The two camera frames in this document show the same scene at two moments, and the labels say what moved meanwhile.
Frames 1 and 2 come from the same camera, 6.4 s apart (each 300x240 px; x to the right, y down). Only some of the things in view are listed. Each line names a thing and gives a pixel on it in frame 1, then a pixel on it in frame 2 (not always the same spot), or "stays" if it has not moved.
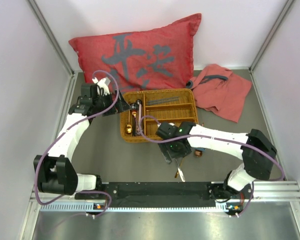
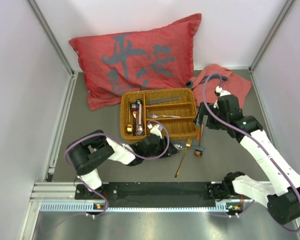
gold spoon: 129,128 stays
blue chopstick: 166,101 stays
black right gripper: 165,147 -> 198,119
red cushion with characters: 159,58 stays
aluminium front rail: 263,192 stays
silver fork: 180,172 -> 152,116
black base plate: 168,192 stays
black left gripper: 121,105 -> 172,150
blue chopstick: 163,98 stays
